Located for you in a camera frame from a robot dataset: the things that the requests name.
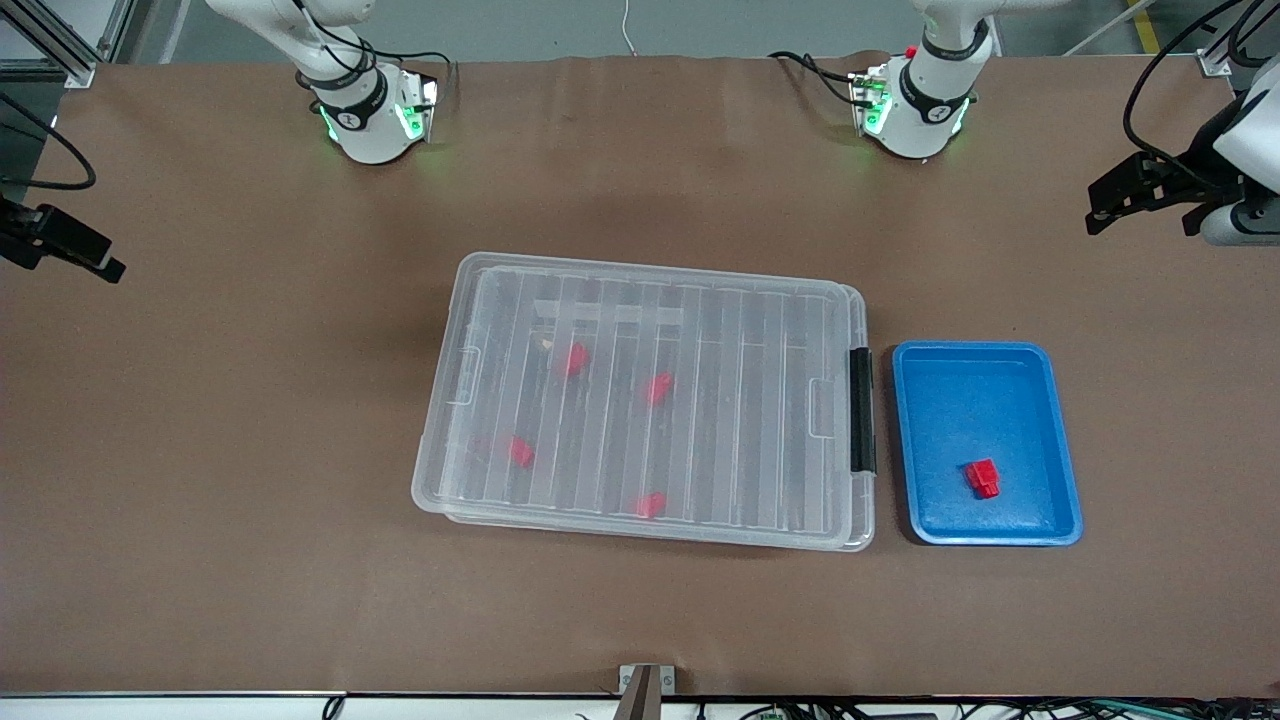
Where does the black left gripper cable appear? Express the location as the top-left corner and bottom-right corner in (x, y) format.
(1122, 0), (1251, 166)

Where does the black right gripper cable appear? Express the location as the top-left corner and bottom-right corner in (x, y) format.
(0, 93), (98, 193)

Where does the metal bracket with brown post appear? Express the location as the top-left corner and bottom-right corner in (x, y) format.
(617, 664), (678, 720)

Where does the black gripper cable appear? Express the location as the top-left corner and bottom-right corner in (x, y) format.
(1122, 0), (1251, 166)
(0, 93), (98, 193)

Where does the black box latch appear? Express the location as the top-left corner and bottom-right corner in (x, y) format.
(848, 347), (879, 475)

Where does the black left arm base cable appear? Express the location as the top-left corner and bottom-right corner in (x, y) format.
(768, 50), (869, 109)

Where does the blue plastic tray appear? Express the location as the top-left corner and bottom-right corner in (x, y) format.
(891, 340), (1085, 548)

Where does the black arm base cable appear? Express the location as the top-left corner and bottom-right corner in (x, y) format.
(355, 40), (459, 106)
(768, 50), (869, 109)

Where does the clear plastic box lid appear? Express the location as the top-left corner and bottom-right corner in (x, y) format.
(411, 251), (870, 550)

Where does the clear plastic storage box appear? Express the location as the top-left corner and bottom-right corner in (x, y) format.
(440, 283), (878, 554)

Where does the black right arm base cable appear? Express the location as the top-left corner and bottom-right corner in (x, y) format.
(355, 40), (459, 106)

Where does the aluminium frame profile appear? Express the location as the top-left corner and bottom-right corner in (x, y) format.
(1197, 0), (1280, 78)
(0, 0), (98, 91)

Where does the brown table mat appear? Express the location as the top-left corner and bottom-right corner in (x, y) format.
(0, 54), (1280, 699)

